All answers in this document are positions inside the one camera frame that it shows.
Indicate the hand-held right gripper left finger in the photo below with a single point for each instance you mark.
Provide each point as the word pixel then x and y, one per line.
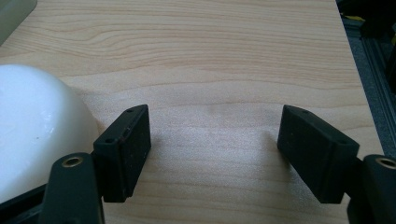
pixel 123 155

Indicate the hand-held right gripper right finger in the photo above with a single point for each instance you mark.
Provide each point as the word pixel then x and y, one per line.
pixel 314 152

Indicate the white bowl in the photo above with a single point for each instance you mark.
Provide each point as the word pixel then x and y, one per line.
pixel 37 130

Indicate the pale green container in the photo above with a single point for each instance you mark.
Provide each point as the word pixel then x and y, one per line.
pixel 12 15

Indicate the grey metal frame rail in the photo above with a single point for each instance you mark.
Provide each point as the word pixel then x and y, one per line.
pixel 372 81

